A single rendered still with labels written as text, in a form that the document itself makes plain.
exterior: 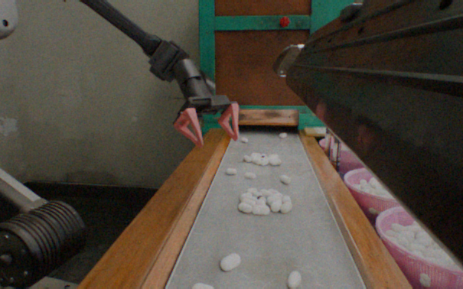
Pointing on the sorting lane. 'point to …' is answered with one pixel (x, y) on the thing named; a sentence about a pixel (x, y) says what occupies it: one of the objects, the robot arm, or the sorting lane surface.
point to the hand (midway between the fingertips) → (218, 139)
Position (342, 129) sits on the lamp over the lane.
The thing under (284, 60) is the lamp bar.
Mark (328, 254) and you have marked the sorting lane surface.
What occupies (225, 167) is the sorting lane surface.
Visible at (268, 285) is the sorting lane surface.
